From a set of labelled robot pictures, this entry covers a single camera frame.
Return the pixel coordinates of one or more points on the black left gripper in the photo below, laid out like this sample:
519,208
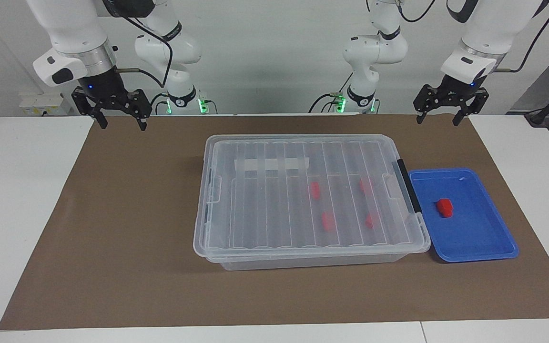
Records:
460,90

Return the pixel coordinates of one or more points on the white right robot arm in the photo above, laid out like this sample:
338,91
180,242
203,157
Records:
69,28

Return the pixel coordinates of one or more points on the white wall socket boxes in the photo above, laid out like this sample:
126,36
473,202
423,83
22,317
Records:
43,104

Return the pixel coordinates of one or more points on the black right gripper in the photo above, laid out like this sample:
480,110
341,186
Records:
103,88

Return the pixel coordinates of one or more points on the clear plastic storage box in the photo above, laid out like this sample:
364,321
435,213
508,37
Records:
303,263

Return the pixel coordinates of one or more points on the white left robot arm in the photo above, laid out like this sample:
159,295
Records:
493,28

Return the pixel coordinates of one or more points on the blue plastic tray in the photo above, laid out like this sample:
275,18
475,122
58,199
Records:
474,233

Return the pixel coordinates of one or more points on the brown table mat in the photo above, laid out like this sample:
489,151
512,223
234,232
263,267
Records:
112,238

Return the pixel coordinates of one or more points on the red block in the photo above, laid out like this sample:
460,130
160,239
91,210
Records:
370,220
444,208
327,221
314,190
366,186

